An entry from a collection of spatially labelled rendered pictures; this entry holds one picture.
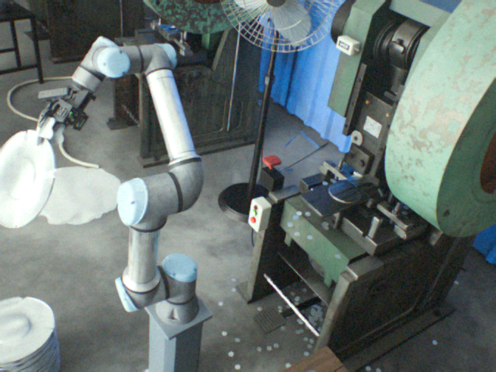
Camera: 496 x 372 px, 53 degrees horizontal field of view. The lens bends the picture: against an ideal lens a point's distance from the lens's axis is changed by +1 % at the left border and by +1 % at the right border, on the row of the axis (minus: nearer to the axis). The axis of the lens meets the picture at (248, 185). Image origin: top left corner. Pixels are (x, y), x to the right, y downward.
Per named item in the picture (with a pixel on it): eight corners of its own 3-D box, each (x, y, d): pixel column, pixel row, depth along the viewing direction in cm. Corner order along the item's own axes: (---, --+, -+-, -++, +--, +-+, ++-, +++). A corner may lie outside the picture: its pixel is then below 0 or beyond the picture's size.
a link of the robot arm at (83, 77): (73, 63, 141) (92, 77, 148) (65, 76, 141) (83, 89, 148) (90, 72, 138) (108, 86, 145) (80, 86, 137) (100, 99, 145)
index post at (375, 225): (371, 238, 181) (379, 219, 175) (366, 233, 183) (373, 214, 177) (377, 236, 182) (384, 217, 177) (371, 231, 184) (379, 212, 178)
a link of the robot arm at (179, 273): (201, 296, 169) (204, 269, 161) (165, 309, 163) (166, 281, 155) (187, 272, 177) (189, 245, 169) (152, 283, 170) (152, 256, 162)
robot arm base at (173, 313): (170, 332, 167) (170, 314, 161) (148, 302, 176) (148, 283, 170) (207, 313, 176) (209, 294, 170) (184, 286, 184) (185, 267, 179)
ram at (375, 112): (365, 181, 178) (390, 108, 160) (337, 159, 187) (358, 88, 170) (397, 170, 187) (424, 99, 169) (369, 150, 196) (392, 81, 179)
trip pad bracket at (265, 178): (267, 214, 214) (274, 178, 202) (255, 201, 220) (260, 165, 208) (278, 210, 217) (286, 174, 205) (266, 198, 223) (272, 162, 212)
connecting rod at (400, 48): (384, 127, 168) (418, 27, 147) (359, 111, 175) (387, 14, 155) (424, 116, 178) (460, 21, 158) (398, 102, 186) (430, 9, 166)
